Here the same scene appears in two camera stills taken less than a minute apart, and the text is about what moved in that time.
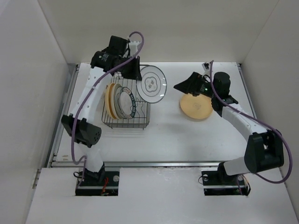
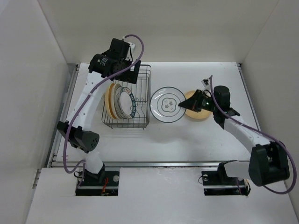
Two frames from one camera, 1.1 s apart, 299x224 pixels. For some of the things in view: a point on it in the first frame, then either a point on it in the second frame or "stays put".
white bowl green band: [126, 104] stays put
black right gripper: [190, 85] → [193, 102]
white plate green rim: [152, 87] → [165, 103]
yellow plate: [109, 106] stays put
